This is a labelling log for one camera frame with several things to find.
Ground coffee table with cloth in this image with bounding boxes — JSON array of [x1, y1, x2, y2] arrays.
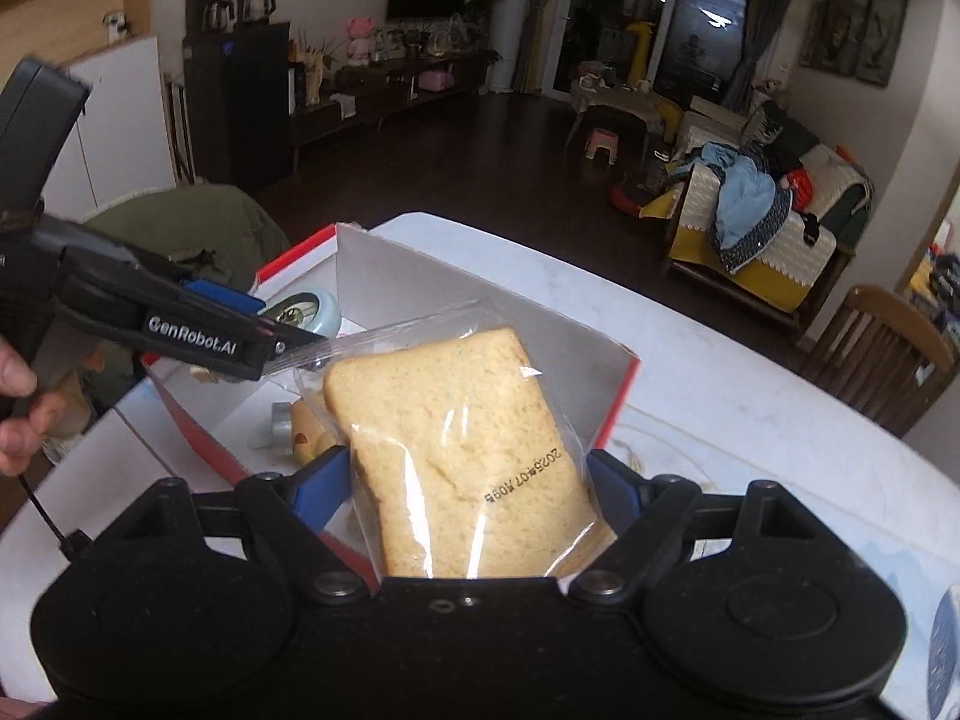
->
[[563, 74, 677, 159]]

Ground red floor object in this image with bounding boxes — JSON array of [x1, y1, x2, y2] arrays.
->
[[607, 179, 650, 221]]

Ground yellow spotted squishy toy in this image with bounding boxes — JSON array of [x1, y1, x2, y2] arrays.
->
[[288, 397, 339, 467]]

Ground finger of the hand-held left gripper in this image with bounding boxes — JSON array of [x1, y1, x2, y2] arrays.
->
[[182, 280, 269, 319], [247, 313, 329, 353]]

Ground pink pig plush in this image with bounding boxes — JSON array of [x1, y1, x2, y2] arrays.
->
[[344, 14, 377, 68]]

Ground white standing air conditioner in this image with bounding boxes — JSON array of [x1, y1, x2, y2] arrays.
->
[[485, 0, 540, 95]]

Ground person's left hand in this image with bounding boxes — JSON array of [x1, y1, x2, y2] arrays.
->
[[0, 337, 68, 477]]

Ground grey curtain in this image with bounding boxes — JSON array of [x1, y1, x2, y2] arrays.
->
[[723, 0, 800, 110]]

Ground sofa with cream yellow cover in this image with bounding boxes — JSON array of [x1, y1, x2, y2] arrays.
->
[[659, 100, 875, 339]]

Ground dark wooden tv cabinet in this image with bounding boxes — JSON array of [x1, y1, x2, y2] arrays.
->
[[288, 52, 489, 159]]

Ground green jacket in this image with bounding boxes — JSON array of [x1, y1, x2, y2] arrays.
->
[[78, 183, 294, 298]]

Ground green correction tape dispenser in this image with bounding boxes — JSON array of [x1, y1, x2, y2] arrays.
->
[[250, 290, 345, 343]]

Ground yellow giraffe toy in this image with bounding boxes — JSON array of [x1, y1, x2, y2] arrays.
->
[[618, 20, 684, 140]]

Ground red cardboard box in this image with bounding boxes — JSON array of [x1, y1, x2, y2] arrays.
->
[[138, 220, 645, 587]]

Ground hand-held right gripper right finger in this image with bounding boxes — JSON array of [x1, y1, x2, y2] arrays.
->
[[568, 448, 847, 608]]

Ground black wrist strap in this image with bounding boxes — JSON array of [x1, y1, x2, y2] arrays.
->
[[15, 472, 95, 560]]

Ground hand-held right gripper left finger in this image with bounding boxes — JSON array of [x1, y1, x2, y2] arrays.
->
[[96, 445, 376, 606]]

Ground dark framed wall picture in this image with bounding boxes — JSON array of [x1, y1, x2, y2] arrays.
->
[[823, 0, 875, 77], [855, 0, 913, 88], [798, 0, 828, 68]]

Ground wooden chair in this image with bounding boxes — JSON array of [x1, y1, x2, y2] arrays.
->
[[798, 283, 960, 440]]

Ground pile of dark clothes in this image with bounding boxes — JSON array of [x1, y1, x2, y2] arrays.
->
[[910, 239, 960, 302]]

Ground bread slice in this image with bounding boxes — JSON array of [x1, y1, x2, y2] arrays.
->
[[288, 298, 624, 583]]

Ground wooden wall shelf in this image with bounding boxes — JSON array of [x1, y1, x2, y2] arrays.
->
[[0, 0, 155, 73]]

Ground yellow curtain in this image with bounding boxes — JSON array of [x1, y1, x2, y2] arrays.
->
[[517, 0, 579, 95]]

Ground white cabinet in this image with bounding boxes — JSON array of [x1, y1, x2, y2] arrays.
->
[[44, 33, 185, 219]]

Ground orange bag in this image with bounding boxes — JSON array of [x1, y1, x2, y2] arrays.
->
[[779, 168, 815, 208]]

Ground pile of blue clothes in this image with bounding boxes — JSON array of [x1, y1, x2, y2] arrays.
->
[[700, 142, 797, 275]]

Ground pink stool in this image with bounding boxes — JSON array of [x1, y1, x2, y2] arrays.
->
[[583, 128, 623, 165]]

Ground dark tea cabinet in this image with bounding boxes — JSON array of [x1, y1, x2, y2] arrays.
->
[[183, 0, 294, 197]]

